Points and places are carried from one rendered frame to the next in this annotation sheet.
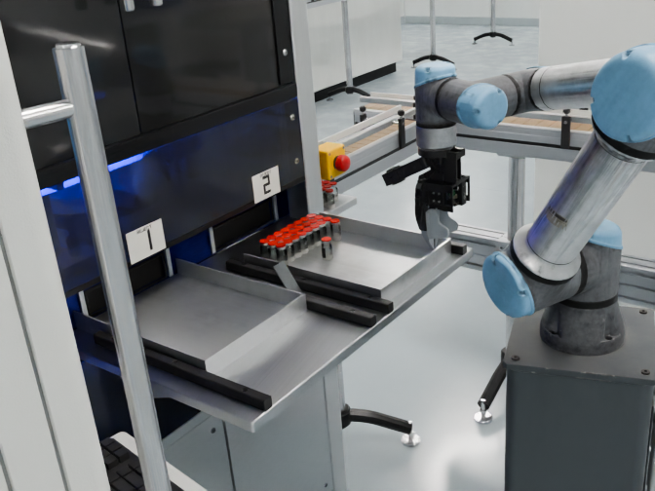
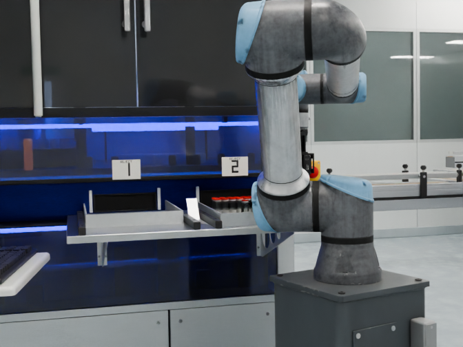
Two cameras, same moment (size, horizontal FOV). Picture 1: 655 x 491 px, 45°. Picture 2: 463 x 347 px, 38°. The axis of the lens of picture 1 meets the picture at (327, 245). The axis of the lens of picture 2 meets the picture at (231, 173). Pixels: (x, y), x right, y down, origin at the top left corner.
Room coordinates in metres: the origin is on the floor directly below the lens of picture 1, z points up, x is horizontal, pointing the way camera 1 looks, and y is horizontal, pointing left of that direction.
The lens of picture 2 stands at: (-0.07, -1.19, 1.11)
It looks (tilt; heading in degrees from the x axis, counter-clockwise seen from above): 3 degrees down; 38
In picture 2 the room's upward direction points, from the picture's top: 1 degrees counter-clockwise
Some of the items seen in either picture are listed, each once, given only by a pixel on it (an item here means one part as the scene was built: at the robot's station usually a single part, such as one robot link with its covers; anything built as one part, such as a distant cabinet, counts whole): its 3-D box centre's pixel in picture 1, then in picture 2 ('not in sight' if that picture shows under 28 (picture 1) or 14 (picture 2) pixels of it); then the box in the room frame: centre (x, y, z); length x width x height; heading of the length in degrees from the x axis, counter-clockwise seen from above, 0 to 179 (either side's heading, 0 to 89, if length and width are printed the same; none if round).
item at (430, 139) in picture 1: (437, 135); (295, 122); (1.43, -0.22, 1.15); 0.08 x 0.08 x 0.05
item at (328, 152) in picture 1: (326, 160); (306, 171); (1.82, -0.01, 0.99); 0.08 x 0.07 x 0.07; 52
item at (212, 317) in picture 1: (190, 311); (129, 212); (1.29, 0.26, 0.90); 0.34 x 0.26 x 0.04; 52
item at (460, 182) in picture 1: (441, 176); (295, 152); (1.42, -0.23, 1.07); 0.09 x 0.08 x 0.12; 51
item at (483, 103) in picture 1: (479, 101); (297, 89); (1.35, -0.28, 1.23); 0.11 x 0.11 x 0.08; 29
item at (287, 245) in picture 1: (305, 241); (243, 205); (1.55, 0.05, 0.90); 0.18 x 0.02 x 0.05; 141
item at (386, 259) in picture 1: (347, 253); (252, 211); (1.48, -0.04, 0.90); 0.34 x 0.26 x 0.04; 51
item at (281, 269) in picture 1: (308, 284); (196, 211); (1.33, 0.04, 0.91); 0.14 x 0.03 x 0.06; 52
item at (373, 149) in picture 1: (348, 150); (368, 188); (2.13, -0.08, 0.92); 0.69 x 0.16 x 0.16; 142
